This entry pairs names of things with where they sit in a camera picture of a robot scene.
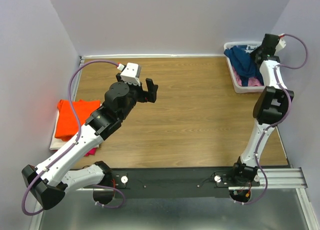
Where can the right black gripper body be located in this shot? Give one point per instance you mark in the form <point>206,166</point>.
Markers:
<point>256,51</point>

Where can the black mounting base plate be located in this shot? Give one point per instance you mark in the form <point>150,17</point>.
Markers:
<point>182,182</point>

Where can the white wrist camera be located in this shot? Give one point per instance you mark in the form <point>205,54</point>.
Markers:
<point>130,73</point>
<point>281,43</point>

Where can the pink t-shirt in basket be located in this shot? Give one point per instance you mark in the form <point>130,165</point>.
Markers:
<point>246,82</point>

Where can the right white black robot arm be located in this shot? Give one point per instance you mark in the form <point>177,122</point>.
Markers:
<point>271,109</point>

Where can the white plastic laundry basket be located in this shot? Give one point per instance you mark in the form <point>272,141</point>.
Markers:
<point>248,47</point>

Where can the orange folded t-shirt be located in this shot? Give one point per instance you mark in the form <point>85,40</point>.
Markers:
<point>67,125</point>

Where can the magenta folded t-shirt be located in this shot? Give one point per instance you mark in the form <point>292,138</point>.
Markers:
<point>91,152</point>

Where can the navy blue printed t-shirt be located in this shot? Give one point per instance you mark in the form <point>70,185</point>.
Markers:
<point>243,63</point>

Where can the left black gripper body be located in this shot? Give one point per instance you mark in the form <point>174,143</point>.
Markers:
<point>137,94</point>

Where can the white folded t-shirt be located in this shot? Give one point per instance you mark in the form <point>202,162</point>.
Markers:
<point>56,143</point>

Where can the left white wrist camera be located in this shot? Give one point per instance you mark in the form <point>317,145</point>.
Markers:
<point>130,73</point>

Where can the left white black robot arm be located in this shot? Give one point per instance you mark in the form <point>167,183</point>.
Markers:
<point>50,180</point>

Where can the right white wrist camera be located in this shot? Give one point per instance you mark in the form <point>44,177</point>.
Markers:
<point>281,43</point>

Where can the aluminium extrusion rail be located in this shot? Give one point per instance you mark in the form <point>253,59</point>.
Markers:
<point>277,178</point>

